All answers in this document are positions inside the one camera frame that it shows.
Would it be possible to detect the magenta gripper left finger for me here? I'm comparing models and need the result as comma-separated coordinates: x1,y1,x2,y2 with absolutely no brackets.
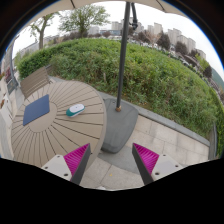
42,144,91,185

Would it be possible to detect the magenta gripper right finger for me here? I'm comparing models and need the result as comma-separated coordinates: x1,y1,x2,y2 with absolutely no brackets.
132,143,183,185

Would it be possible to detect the white and teal computer mouse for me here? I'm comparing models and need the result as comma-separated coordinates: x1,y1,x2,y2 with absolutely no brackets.
66,104,85,117

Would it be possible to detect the blue mouse pad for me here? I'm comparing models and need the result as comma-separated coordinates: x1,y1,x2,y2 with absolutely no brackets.
23,95,50,125

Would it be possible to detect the round slatted wooden table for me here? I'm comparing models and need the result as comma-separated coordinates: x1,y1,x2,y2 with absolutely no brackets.
11,81,107,168

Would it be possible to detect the grey parasol base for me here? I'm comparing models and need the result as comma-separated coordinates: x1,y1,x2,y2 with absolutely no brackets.
102,98,138,154

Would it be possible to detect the green hedge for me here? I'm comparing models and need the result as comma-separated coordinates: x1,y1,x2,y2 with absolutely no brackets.
18,38,224,153

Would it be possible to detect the slatted wooden chair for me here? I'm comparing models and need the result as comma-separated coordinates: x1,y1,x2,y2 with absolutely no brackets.
20,67,50,98

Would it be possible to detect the dark parasol pole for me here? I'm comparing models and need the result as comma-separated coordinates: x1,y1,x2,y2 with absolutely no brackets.
116,2,138,112

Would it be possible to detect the beige parasol canopy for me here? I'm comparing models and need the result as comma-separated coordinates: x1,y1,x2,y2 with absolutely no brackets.
39,0,188,18

